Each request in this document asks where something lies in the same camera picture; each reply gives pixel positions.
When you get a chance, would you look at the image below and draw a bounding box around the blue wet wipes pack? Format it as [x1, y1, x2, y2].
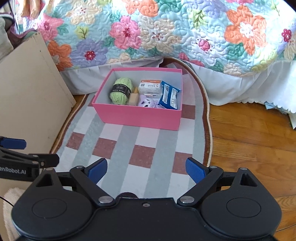
[159, 81, 180, 110]

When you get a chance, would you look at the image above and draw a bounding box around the foundation bottle gold cap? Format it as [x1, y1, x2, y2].
[126, 88, 139, 106]

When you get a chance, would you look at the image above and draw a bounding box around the green yarn ball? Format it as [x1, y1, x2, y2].
[109, 77, 133, 105]

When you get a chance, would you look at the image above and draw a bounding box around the purple plush toy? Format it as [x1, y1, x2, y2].
[137, 94, 165, 108]

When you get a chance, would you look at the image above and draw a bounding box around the clear box orange label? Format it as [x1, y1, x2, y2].
[138, 80, 162, 95]

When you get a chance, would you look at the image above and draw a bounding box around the pink fluffy cloth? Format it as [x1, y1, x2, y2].
[3, 187, 25, 241]

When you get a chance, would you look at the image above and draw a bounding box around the beige wooden cabinet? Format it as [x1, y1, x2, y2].
[0, 32, 77, 241]

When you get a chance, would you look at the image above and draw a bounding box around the checkered oval rug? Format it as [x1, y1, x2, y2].
[53, 59, 212, 199]

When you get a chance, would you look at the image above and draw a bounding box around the pink storage box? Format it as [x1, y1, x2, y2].
[92, 67, 183, 131]

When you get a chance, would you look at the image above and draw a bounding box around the white bed skirt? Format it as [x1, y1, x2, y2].
[60, 57, 295, 127]

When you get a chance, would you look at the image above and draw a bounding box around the floral quilt bedspread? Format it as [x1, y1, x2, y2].
[14, 0, 296, 77]

